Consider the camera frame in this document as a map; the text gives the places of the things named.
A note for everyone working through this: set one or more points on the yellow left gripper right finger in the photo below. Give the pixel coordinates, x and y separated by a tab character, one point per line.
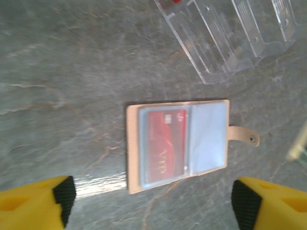
278	208

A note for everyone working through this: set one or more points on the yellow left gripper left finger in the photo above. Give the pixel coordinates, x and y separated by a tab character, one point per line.
31	206

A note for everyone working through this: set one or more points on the beige leather card holder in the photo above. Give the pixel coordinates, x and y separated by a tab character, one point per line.
133	148

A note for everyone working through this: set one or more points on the red VIP card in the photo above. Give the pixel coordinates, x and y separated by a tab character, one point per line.
165	148

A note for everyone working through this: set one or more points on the clear acrylic card stand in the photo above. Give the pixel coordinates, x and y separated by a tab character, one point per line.
216	40

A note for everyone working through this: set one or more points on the red card with black stripe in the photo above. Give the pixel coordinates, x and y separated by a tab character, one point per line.
177	1

